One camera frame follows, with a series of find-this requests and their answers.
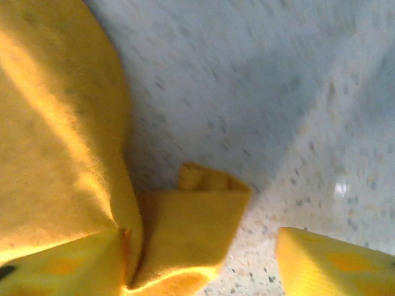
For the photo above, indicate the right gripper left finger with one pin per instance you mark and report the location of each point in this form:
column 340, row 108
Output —
column 55, row 271

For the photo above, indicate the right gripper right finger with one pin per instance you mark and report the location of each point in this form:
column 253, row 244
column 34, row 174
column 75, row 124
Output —
column 336, row 268

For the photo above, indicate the yellow t-shirt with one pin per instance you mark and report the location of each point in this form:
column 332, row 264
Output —
column 61, row 123

